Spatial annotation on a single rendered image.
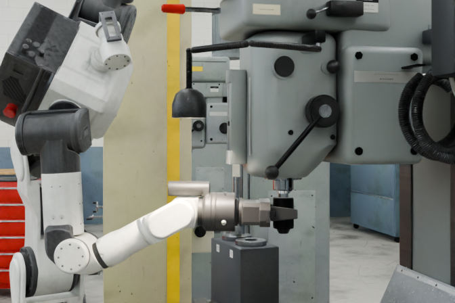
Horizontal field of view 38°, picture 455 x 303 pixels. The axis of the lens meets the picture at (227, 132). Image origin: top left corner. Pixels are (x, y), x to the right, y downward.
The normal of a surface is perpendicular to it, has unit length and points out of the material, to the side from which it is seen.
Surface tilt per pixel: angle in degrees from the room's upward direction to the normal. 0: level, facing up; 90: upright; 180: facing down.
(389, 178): 90
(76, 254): 89
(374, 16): 90
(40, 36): 58
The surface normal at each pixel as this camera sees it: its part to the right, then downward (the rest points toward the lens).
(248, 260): 0.39, 0.00
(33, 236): -0.83, 0.00
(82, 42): 0.47, -0.54
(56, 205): -0.05, -0.01
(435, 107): -0.97, 0.00
